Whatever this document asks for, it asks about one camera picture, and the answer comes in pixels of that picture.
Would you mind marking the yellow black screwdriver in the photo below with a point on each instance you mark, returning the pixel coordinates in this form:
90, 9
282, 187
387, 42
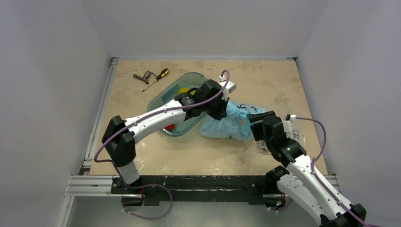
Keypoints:
162, 74

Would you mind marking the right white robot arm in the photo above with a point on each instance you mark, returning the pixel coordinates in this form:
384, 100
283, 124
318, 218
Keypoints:
299, 178

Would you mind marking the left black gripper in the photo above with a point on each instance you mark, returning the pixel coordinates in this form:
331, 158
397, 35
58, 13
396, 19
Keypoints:
220, 109

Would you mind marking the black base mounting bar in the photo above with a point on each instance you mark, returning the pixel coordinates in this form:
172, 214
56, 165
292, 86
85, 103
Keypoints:
252, 189

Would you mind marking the aluminium frame rail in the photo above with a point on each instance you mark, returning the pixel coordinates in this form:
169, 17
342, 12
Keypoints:
94, 185

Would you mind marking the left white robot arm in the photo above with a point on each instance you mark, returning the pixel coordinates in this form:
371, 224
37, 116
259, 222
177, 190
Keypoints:
122, 135

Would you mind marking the light blue plastic bag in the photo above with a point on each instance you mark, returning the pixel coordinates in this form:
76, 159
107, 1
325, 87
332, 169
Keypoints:
235, 125

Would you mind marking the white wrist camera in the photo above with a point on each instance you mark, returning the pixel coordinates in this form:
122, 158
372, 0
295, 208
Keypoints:
229, 86
288, 123

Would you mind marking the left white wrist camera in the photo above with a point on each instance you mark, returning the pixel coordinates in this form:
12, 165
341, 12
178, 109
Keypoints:
229, 86

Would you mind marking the yellow fake starfruit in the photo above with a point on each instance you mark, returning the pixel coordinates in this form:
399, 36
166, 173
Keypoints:
187, 90

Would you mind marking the red fake apple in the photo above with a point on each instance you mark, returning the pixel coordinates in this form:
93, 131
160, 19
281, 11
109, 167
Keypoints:
170, 127

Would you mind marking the grey metal tool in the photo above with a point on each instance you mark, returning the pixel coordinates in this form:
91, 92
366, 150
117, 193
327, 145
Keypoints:
145, 77

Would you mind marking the clear plastic screw box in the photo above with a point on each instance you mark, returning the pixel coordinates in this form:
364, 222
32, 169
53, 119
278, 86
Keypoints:
282, 111

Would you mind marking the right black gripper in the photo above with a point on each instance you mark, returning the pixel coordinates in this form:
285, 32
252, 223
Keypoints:
256, 124

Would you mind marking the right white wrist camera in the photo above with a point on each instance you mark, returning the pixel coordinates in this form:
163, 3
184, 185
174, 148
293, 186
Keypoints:
288, 123

